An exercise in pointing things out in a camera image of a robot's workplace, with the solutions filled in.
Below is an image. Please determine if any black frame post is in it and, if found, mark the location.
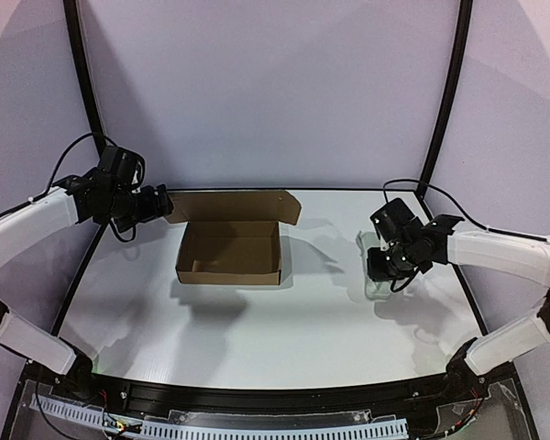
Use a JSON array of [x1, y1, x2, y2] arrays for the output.
[[62, 0, 108, 157], [415, 0, 473, 200]]

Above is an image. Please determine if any brown cardboard box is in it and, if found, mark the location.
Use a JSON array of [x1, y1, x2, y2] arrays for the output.
[[166, 190, 302, 286]]

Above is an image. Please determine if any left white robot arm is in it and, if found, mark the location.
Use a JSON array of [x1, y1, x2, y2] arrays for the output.
[[0, 146, 173, 396]]

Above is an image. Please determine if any right black frame post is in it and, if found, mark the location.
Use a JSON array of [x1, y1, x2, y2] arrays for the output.
[[415, 0, 473, 200]]

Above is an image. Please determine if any white slotted cable duct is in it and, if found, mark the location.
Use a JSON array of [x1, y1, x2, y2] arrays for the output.
[[24, 395, 410, 440]]

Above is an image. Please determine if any left black frame post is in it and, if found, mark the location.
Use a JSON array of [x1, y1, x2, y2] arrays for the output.
[[62, 0, 108, 157]]

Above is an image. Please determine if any pale green glasses case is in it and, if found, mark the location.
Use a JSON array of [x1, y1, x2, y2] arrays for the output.
[[356, 231, 391, 302]]

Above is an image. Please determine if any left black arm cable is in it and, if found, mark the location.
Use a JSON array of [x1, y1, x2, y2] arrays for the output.
[[40, 132, 148, 244]]

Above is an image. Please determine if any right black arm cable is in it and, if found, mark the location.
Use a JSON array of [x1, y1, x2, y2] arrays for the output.
[[382, 179, 550, 294]]

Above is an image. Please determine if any black front frame rail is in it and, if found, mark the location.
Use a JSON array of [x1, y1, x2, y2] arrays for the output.
[[94, 374, 446, 416]]

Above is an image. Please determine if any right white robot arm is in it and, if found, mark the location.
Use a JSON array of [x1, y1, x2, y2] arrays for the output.
[[358, 198, 550, 392]]

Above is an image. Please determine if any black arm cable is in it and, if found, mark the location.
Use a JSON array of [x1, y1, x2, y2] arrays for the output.
[[40, 132, 148, 244], [382, 179, 550, 294]]

